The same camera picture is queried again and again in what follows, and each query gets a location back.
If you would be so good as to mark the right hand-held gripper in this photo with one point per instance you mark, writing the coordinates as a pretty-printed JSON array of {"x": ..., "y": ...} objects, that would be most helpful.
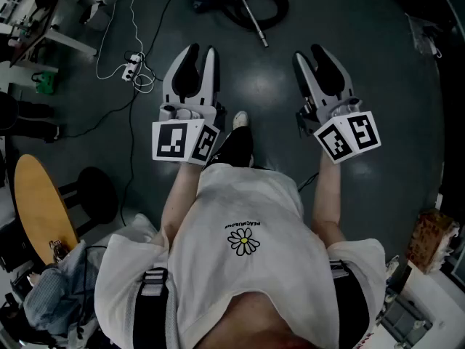
[{"x": 348, "y": 136}]

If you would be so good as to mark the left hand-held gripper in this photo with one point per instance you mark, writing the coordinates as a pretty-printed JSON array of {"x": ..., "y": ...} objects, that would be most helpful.
[{"x": 174, "y": 140}]

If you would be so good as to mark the metal vacuum wand tube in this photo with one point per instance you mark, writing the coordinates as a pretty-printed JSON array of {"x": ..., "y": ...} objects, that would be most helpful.
[{"x": 256, "y": 22}]

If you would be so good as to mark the person's left forearm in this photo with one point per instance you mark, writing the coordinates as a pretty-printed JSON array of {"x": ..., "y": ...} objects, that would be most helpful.
[{"x": 178, "y": 195}]

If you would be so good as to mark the person's right forearm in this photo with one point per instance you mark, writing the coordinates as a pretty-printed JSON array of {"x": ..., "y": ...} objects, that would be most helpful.
[{"x": 327, "y": 202}]

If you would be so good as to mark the beige lace-up sneaker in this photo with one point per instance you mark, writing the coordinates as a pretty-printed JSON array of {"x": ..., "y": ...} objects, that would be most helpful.
[{"x": 240, "y": 118}]

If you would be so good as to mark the white power strip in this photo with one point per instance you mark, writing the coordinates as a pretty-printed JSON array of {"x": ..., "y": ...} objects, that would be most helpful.
[{"x": 130, "y": 67}]

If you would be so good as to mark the person's black trousers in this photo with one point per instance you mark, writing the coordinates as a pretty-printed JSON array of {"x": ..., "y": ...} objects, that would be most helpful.
[{"x": 236, "y": 144}]

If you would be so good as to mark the clear plastic bag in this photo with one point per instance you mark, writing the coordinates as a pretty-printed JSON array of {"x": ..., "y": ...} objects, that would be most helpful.
[{"x": 423, "y": 35}]

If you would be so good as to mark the small green item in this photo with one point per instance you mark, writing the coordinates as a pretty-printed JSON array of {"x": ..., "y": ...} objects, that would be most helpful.
[{"x": 45, "y": 82}]

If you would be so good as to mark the black round stool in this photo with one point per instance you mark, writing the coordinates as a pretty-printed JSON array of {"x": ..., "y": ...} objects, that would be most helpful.
[{"x": 96, "y": 191}]

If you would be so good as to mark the brown patterned box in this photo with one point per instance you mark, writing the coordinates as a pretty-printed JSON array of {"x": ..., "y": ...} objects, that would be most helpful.
[{"x": 428, "y": 238}]

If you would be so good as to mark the round wooden table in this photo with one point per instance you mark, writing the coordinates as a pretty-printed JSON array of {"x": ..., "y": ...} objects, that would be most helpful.
[{"x": 40, "y": 202}]

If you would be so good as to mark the small black white block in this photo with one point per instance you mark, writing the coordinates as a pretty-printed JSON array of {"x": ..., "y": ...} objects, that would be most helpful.
[{"x": 58, "y": 248}]

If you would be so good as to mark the white shelf unit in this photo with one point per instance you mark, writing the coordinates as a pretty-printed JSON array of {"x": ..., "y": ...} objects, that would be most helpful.
[{"x": 428, "y": 293}]

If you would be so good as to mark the blue grey cloth garment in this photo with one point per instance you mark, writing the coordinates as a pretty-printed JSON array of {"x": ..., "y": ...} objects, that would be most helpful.
[{"x": 54, "y": 289}]

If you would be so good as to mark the white frame desk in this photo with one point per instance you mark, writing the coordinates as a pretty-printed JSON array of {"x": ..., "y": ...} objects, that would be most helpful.
[{"x": 69, "y": 40}]

